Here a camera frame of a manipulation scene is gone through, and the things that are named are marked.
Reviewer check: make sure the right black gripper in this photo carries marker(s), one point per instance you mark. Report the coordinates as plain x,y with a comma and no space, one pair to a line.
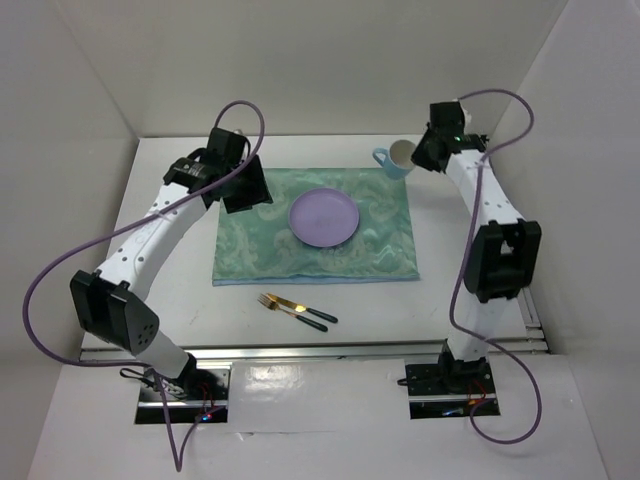
420,156

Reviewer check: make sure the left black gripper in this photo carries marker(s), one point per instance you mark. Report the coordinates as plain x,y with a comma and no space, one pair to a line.
256,191

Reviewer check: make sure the light blue mug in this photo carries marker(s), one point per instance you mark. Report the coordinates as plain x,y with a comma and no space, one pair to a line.
396,160

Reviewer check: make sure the purple plastic plate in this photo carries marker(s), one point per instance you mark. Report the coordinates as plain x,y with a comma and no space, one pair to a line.
323,217

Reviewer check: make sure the green patterned cloth placemat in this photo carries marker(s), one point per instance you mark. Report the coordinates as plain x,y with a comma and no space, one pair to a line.
257,246

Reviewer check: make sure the gold fork green handle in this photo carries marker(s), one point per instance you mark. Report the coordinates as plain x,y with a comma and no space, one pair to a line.
272,305

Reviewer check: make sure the gold knife green handle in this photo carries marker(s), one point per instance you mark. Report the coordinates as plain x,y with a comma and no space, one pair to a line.
300,308

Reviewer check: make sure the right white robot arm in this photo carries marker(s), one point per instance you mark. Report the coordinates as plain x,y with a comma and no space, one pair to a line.
464,352

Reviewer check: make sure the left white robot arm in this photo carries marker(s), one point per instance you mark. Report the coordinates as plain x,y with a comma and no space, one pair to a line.
111,301

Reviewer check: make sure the aluminium rail right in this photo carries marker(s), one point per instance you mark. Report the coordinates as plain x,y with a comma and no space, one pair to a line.
530,310

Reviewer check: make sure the aluminium rail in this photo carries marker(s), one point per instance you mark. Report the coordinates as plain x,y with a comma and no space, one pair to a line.
362,350
530,310

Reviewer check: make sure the aluminium rail front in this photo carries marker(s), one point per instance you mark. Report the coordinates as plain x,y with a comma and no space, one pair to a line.
362,350

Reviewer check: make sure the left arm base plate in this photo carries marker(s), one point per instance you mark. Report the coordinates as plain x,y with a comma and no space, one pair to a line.
209,407

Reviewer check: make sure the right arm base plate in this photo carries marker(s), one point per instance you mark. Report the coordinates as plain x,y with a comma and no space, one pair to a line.
431,396

